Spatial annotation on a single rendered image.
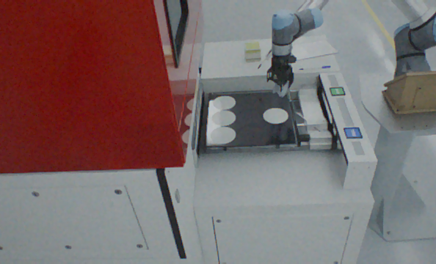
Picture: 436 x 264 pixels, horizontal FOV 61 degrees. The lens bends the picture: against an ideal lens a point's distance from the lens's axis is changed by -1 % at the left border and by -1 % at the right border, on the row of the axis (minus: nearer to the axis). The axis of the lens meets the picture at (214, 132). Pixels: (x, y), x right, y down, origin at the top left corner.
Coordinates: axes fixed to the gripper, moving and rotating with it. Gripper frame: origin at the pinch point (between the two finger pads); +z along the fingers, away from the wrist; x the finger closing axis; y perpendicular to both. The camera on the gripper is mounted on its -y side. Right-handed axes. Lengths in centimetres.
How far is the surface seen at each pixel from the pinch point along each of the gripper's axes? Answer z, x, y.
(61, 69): -54, -11, 82
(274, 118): 7.4, 0.3, 8.0
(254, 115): 7.5, -7.9, 9.8
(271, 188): 15.4, 13.0, 36.1
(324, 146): 10.3, 23.1, 11.5
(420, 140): 97, 55, -117
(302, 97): 9.4, 4.1, -12.9
